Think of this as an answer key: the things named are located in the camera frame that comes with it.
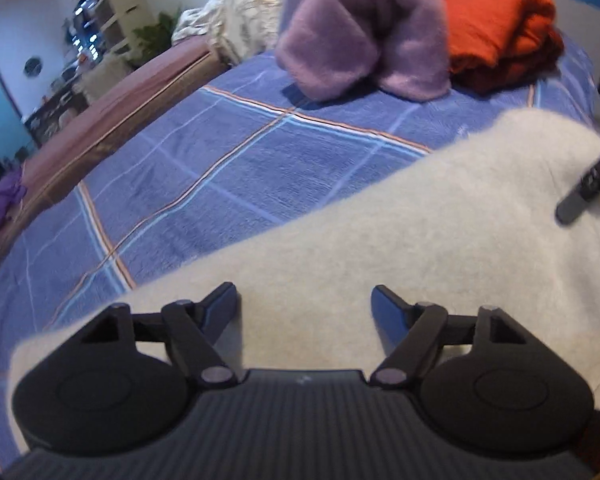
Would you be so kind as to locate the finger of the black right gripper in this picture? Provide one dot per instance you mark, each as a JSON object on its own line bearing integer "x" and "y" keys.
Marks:
{"x": 580, "y": 198}

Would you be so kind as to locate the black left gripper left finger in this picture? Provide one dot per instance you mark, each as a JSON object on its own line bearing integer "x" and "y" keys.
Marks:
{"x": 124, "y": 380}

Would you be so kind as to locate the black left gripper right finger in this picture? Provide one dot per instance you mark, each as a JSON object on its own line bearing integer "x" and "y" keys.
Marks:
{"x": 483, "y": 382}

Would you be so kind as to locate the white and black sweater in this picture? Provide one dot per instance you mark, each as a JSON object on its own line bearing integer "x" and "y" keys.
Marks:
{"x": 471, "y": 225}

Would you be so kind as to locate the folded orange sweater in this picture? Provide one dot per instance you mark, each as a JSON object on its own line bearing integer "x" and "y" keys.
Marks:
{"x": 495, "y": 44}

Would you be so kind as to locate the purple cloth on bed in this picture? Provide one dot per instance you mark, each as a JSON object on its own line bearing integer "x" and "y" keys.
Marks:
{"x": 0, "y": 204}

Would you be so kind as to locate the blue plaid bed sheet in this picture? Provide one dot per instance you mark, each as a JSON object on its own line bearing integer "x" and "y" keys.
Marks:
{"x": 241, "y": 155}

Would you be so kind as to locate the dark low cabinet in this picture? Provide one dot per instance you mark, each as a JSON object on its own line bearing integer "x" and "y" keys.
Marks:
{"x": 43, "y": 123}

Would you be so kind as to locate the brown mauve mattress bed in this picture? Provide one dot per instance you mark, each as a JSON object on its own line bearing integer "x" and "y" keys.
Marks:
{"x": 112, "y": 120}

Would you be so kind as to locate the folded lilac sweater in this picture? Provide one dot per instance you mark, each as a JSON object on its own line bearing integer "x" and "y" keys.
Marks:
{"x": 330, "y": 46}

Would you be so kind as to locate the beige bag by cabinet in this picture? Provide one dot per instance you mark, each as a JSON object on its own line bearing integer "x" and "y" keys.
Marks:
{"x": 103, "y": 77}

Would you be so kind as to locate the green potted plant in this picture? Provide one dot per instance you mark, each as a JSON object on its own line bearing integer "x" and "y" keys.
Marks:
{"x": 154, "y": 39}

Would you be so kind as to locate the white drawer cabinet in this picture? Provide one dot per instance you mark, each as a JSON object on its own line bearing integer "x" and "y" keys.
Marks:
{"x": 117, "y": 21}

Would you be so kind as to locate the floral cream quilt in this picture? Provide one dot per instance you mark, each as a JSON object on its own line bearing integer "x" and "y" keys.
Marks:
{"x": 235, "y": 30}

